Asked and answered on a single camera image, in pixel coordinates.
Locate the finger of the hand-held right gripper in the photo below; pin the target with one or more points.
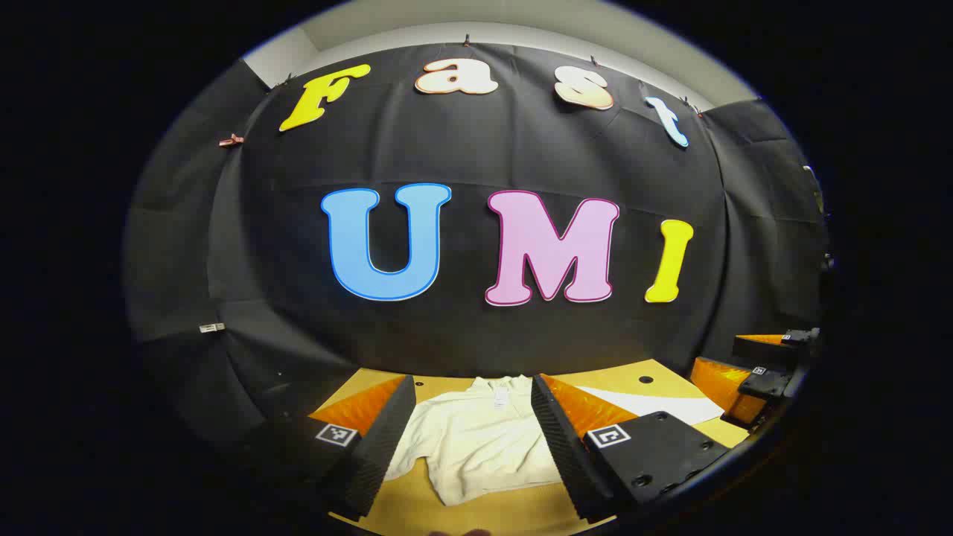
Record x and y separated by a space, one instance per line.
759 350
770 385

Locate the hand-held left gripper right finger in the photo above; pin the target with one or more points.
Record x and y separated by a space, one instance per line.
566 447

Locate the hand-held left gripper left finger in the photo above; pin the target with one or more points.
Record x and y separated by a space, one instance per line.
380 454

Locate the white sweatshirt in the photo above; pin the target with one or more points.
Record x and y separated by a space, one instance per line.
476 439

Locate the small white clip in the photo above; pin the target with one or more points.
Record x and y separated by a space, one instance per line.
212 327

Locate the black backdrop cloth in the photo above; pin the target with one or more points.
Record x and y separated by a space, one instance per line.
476 149

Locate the small copper clip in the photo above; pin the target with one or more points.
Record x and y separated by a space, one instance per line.
231 140

